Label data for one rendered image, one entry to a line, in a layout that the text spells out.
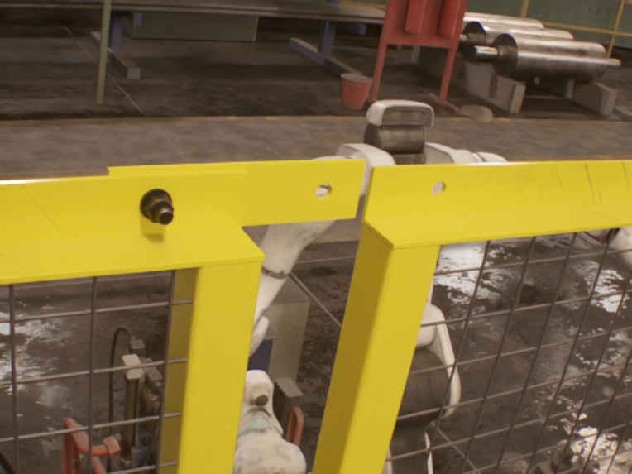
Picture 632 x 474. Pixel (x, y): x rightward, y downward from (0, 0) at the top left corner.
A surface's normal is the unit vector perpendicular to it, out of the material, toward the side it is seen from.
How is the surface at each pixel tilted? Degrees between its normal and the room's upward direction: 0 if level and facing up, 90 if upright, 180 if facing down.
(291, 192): 90
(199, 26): 90
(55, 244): 0
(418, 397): 65
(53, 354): 0
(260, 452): 2
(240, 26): 90
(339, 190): 90
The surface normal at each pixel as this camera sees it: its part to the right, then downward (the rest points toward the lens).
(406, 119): 0.48, 0.31
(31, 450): 0.16, -0.89
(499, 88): -0.87, 0.07
